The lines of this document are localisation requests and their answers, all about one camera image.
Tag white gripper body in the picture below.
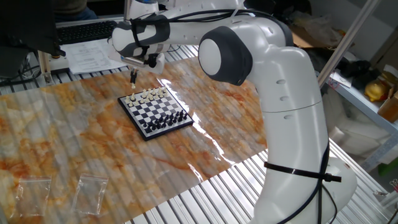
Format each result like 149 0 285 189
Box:
108 49 166 75

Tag black white folding chessboard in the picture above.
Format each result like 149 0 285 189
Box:
117 85 195 142

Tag printed white paper sheet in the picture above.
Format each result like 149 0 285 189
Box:
59 39 128 75

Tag black computer keyboard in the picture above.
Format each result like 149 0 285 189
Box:
57 20 118 46

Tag white stand base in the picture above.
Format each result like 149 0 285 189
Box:
49 55 71 75

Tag orange marble pattern sheet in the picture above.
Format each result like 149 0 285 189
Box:
0 55 270 224

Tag person in brown jacket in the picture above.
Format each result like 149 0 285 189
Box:
53 0 100 23

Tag clear plastic zip bag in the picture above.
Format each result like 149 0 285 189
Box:
11 175 53 218
72 173 109 216

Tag slanted aluminium strut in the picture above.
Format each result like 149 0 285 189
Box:
316 0 382 88

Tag black bag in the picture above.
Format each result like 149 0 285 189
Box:
337 58 382 91

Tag white plastic bags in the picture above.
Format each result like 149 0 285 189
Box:
322 90 398 156

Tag grey metal shelf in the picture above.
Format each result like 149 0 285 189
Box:
329 80 398 172

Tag yellow plush toy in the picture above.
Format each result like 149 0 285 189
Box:
364 79 389 103

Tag small brown cardboard box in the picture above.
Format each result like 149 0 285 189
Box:
377 86 398 124

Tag green plastic object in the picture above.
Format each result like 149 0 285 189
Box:
377 156 398 177

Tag silver wrist camera blue caps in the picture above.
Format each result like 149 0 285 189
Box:
127 55 147 68

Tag black forearm strap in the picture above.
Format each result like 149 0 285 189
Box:
129 17 150 58

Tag upright aluminium profile post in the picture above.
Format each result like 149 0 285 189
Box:
122 0 131 22

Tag short beige upright post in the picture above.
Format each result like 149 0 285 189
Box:
37 49 53 85

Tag black strap on arm base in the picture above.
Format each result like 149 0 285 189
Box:
263 161 342 184

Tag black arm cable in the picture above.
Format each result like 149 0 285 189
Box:
167 8 339 224

